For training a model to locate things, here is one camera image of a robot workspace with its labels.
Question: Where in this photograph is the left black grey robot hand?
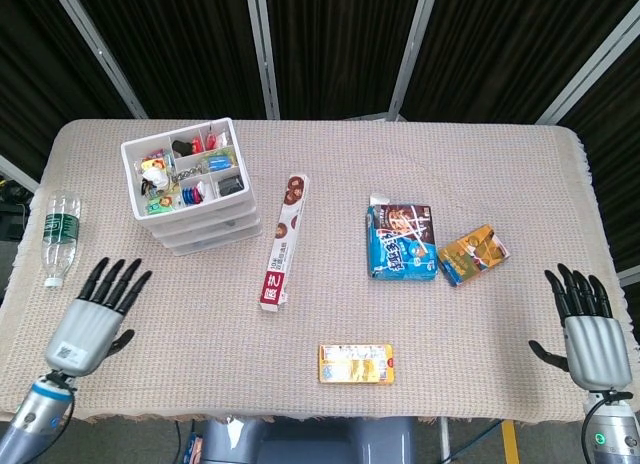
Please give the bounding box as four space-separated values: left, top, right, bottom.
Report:
44 256 153 378

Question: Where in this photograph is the right black grey robot hand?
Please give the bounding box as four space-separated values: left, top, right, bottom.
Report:
528 262 633 392

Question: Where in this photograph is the clear plastic drawer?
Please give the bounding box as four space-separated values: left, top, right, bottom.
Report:
142 208 261 231
152 218 264 244
164 229 265 258

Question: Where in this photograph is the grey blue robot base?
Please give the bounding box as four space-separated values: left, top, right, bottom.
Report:
199 416 419 464

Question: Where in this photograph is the small orange blue box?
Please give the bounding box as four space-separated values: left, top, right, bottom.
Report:
436 223 512 288

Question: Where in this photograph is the blue cookie box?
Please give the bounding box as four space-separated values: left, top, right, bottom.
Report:
367 193 440 284

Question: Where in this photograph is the long white baking paper box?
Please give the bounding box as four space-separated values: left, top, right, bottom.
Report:
258 173 310 314

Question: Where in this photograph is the flat yellow food box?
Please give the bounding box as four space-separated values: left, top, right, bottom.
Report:
317 342 396 385

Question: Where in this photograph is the clear plastic water bottle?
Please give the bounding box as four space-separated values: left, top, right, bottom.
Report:
40 189 82 289

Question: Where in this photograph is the black equipment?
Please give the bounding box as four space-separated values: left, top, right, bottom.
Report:
0 176 31 243

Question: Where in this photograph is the colourful cartoon card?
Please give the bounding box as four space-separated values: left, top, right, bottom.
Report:
139 151 174 170
144 193 184 215

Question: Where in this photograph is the small blue orange packet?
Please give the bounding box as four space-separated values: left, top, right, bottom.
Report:
182 431 204 464

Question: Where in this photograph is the white crumpled paper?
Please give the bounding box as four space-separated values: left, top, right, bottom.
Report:
141 167 169 190

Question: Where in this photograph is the metal table leg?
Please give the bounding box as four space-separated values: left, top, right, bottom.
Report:
437 417 454 460

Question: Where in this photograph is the dark pleated curtain panel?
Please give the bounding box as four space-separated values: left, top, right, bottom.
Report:
264 0 421 120
404 0 640 123
554 33 640 275
0 0 136 185
69 0 266 120

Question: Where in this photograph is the red plastic item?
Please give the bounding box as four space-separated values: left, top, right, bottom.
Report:
192 127 225 154

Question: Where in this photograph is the beige woven tablecloth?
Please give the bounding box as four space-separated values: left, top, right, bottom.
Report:
0 118 621 425

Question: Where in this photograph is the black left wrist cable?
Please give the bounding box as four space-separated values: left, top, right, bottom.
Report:
37 371 77 435

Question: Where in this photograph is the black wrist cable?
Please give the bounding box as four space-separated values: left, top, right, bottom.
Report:
579 389 634 464
37 371 77 435

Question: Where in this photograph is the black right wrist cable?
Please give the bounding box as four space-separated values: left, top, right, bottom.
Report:
579 389 634 464

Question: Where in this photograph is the white plastic drawer unit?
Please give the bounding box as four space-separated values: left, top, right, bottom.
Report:
120 116 265 258

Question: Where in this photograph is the silver partition post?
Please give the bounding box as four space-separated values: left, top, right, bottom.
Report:
243 0 281 121
387 0 441 121
48 0 149 119
0 153 41 195
534 1 640 125

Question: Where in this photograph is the metal key chain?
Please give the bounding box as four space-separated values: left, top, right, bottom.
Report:
169 163 211 183

